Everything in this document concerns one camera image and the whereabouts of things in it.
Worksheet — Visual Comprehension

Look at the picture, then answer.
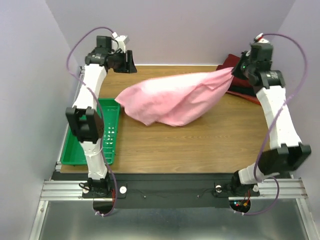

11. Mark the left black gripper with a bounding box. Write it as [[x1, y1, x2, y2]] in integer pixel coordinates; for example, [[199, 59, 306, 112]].
[[110, 50, 139, 74]]

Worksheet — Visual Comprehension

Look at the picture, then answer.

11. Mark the pink t shirt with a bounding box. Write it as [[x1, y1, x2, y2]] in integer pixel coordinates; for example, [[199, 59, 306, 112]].
[[115, 67, 233, 127]]

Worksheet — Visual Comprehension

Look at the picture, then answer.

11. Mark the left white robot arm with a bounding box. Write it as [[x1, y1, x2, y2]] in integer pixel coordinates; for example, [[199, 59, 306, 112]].
[[65, 34, 137, 198]]

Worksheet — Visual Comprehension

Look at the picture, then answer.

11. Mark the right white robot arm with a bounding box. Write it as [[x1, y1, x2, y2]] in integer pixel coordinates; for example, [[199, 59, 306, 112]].
[[230, 39, 312, 195]]

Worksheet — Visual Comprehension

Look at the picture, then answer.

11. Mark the folded maroon t shirt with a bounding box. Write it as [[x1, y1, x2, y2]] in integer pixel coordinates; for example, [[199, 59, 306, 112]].
[[216, 54, 252, 88]]

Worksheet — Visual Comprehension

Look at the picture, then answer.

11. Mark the folded orange t shirt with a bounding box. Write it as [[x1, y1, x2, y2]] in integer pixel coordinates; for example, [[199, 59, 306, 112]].
[[226, 90, 260, 105]]

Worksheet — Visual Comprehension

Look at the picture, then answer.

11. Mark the green plastic tray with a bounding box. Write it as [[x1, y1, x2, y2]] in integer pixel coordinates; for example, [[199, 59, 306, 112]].
[[60, 98, 121, 166]]

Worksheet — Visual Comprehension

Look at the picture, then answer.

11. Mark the right control board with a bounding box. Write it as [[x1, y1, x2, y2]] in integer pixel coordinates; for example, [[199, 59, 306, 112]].
[[229, 199, 251, 213]]

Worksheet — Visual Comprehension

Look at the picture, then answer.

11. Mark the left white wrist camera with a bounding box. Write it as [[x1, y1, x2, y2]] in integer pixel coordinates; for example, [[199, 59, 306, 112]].
[[111, 32, 130, 53]]

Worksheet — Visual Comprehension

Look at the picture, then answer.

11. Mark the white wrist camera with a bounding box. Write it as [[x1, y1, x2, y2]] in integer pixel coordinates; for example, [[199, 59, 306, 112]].
[[254, 33, 269, 44], [111, 32, 130, 53]]

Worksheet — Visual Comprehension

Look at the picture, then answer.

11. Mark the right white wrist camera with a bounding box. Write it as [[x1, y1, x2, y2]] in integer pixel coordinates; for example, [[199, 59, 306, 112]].
[[254, 33, 269, 44]]

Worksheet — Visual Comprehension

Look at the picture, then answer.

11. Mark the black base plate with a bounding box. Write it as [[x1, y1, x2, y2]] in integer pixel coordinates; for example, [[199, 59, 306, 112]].
[[82, 172, 261, 210]]

